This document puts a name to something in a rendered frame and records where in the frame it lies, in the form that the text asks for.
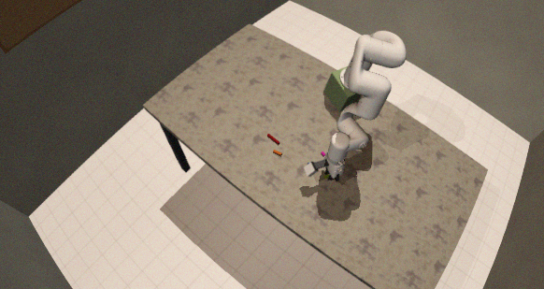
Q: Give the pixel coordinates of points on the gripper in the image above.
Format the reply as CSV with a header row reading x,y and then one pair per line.
x,y
334,170

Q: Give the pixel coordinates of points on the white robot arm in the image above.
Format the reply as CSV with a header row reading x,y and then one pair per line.
x,y
373,88

